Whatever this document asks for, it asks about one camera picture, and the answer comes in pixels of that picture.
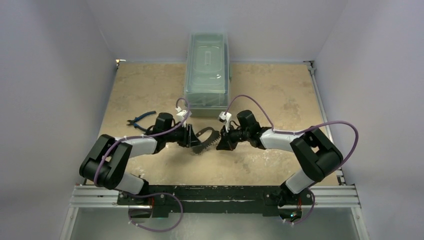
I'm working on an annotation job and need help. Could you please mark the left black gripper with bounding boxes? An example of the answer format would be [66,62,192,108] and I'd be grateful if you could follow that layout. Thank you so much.
[164,122,202,148]

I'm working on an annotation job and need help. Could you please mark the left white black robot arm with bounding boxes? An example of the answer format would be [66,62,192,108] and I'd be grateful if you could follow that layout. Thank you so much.
[79,112,202,205]

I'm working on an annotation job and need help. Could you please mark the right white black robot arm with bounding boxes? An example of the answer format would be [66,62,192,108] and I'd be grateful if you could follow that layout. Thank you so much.
[216,110,344,207]

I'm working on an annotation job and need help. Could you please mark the clear plastic storage box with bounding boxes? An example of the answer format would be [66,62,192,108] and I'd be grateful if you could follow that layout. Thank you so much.
[183,32,231,118]

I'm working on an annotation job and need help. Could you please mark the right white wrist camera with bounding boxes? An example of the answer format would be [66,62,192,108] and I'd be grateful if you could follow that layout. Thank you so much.
[218,111,232,132]

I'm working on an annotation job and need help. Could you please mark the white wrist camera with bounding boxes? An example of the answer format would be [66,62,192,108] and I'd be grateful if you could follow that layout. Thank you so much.
[218,111,232,132]
[175,106,191,125]

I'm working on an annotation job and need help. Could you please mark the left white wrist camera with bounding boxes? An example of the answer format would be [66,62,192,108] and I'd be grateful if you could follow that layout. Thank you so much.
[175,106,191,125]

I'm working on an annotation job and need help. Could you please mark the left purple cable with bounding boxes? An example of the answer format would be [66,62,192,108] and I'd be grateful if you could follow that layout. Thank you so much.
[93,97,192,233]

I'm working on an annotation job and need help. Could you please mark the purple cable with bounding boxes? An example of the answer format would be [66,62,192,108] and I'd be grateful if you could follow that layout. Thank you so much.
[225,94,360,226]
[93,97,192,233]

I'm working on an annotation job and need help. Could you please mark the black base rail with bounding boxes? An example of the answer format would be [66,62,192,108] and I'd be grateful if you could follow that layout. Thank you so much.
[117,185,315,219]

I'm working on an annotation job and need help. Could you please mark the blue handled pliers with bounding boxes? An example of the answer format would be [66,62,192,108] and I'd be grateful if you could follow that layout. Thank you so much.
[126,110,157,133]

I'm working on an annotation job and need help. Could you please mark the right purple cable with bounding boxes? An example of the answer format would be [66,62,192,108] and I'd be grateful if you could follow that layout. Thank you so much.
[225,94,360,226]

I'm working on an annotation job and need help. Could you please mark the aluminium frame rail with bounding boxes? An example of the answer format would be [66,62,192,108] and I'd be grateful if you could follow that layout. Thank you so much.
[70,185,360,208]

